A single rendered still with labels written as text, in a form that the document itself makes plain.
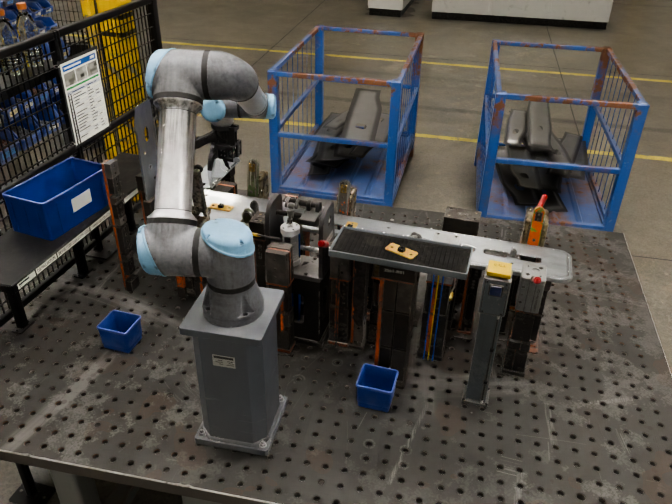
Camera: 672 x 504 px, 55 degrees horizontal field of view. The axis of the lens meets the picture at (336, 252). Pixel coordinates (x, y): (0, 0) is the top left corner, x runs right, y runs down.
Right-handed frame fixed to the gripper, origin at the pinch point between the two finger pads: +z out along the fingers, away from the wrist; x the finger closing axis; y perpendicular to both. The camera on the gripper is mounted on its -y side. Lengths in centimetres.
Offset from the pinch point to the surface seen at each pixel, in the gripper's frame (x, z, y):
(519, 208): 198, 91, 109
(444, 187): 245, 109, 58
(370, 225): 4, 9, 53
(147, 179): -1.6, 5.0, -26.5
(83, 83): 10, -21, -55
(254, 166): 15.6, 1.3, 6.6
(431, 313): -20, 21, 79
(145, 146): 0.1, -6.6, -27.0
